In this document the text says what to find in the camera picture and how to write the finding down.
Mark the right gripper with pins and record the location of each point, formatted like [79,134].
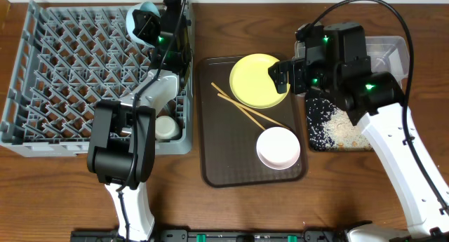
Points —
[296,67]

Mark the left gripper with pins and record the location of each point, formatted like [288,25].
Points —
[146,27]

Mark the yellow plate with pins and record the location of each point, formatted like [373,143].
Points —
[251,84]

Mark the rice food waste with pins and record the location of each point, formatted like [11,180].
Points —
[342,129]

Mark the pink bowl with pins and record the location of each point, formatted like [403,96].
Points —
[278,148]

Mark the wooden chopstick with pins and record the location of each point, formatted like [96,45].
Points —
[242,110]
[250,110]

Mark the small white cup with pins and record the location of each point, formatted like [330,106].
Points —
[166,128]

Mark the light blue bowl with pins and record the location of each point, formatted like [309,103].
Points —
[145,6]

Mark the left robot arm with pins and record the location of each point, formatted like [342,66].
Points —
[122,146]

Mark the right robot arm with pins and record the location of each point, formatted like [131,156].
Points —
[336,63]

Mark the black waste tray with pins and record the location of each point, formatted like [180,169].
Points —
[315,129]

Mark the grey dishwasher rack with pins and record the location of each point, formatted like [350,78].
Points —
[68,59]

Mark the clear plastic bin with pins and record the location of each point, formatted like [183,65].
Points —
[387,54]

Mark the brown serving tray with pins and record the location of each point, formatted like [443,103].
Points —
[228,137]

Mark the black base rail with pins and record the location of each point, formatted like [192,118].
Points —
[228,236]

